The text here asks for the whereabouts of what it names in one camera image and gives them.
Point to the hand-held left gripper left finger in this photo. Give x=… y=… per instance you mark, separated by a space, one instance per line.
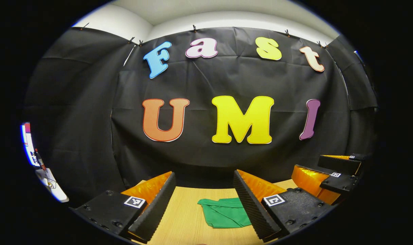
x=157 y=211

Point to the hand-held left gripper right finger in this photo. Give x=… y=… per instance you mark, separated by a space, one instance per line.
x=250 y=206

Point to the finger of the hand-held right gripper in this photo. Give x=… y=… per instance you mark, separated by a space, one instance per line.
x=341 y=183
x=339 y=165

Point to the green T-shirt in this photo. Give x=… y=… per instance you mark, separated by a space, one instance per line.
x=223 y=214

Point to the white plastic object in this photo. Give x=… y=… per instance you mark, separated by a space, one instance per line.
x=55 y=190

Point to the black backdrop cloth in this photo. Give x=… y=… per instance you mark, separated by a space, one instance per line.
x=206 y=85

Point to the white and red sign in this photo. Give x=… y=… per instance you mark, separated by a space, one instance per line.
x=28 y=139

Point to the row of black cloth clips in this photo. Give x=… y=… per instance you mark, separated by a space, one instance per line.
x=194 y=28

